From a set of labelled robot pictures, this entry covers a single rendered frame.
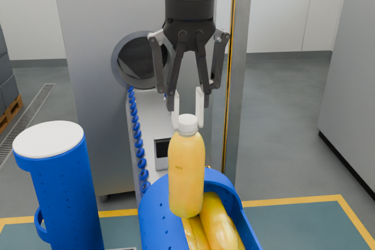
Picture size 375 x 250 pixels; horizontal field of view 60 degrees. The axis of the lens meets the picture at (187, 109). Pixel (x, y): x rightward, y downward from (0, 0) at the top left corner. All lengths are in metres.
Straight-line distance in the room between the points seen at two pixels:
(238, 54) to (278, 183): 1.66
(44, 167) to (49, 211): 0.23
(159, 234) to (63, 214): 0.83
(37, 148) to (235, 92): 0.84
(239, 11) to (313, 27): 4.36
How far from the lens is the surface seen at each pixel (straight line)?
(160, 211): 0.81
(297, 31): 5.54
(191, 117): 0.60
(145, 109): 1.84
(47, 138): 1.48
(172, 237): 0.75
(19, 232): 2.63
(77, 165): 1.44
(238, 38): 1.34
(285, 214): 2.58
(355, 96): 2.92
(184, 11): 0.49
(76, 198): 1.53
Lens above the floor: 1.77
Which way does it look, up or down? 28 degrees down
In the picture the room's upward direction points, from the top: straight up
